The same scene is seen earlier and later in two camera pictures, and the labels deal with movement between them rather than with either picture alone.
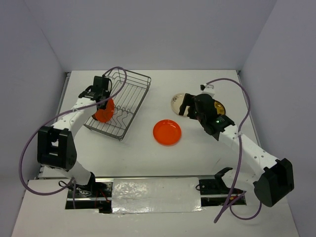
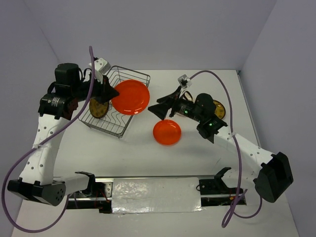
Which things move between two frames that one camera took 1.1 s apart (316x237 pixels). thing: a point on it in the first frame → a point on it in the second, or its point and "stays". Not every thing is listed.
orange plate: (167, 132) stays
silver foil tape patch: (158, 195) stays
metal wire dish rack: (129, 89) stays
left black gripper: (107, 94) → (106, 93)
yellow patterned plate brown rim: (219, 107) stays
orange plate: (105, 115) → (134, 97)
